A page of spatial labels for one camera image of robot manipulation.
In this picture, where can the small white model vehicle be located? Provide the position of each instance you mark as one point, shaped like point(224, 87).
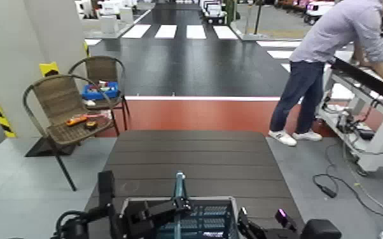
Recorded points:
point(214, 11)

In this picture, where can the blue plastic parts box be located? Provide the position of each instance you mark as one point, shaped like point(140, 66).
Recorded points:
point(94, 93)

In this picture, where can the black pole with base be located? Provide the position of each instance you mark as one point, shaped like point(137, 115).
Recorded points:
point(257, 16)

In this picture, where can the narrow yellow black edge strip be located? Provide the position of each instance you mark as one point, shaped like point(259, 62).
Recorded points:
point(86, 49)

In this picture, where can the yellow black corner guard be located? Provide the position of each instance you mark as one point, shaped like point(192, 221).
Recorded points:
point(48, 69)

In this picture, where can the black adapter under workbench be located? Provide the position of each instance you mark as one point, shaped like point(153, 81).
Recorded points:
point(366, 134)

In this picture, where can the person in grey shirt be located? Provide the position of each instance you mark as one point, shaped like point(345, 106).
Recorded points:
point(338, 30)

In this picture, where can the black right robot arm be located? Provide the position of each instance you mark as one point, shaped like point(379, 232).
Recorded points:
point(320, 230)

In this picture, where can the black yellow tape measure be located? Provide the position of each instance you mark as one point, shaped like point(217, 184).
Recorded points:
point(91, 125)

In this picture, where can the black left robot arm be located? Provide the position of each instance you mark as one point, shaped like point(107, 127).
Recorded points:
point(74, 230)

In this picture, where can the brown wicker metal chair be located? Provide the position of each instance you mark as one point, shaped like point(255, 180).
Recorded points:
point(103, 68)
point(61, 100)

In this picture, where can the small white object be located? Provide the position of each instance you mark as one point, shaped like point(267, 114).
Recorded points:
point(90, 102)

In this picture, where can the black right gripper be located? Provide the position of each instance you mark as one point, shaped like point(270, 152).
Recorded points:
point(271, 234)

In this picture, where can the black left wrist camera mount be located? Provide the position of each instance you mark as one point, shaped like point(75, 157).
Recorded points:
point(106, 187)

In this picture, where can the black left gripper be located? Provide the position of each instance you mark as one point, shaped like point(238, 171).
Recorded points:
point(138, 220)

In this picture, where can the orange hand tool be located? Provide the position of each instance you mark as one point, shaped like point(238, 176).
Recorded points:
point(76, 120)

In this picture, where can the white wheeled delivery robot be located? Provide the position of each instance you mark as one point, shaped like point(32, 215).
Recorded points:
point(316, 11)

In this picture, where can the black power adapter brick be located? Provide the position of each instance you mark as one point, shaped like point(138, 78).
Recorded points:
point(327, 191)

